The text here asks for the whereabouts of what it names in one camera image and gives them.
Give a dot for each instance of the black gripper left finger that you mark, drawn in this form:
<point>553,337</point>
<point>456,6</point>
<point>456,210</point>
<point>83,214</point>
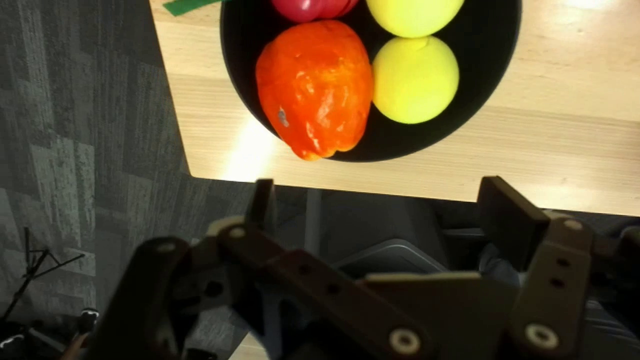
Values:
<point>133,312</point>

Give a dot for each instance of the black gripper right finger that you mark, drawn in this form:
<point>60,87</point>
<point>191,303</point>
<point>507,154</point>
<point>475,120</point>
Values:
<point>551,287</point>

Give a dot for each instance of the black bowl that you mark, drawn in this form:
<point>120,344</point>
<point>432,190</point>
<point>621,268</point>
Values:
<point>486,61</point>

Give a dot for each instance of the yellow toy lemon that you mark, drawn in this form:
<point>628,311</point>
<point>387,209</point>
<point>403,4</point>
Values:
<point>412,17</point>
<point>415,81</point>

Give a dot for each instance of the red toy bell pepper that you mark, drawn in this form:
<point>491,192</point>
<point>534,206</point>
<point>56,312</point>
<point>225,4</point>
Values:
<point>313,93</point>

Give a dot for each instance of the small red toy fruit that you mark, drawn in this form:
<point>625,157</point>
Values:
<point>311,8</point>

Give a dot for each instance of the thin black floor stand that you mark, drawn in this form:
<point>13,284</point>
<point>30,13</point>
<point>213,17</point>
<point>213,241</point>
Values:
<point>37,267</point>

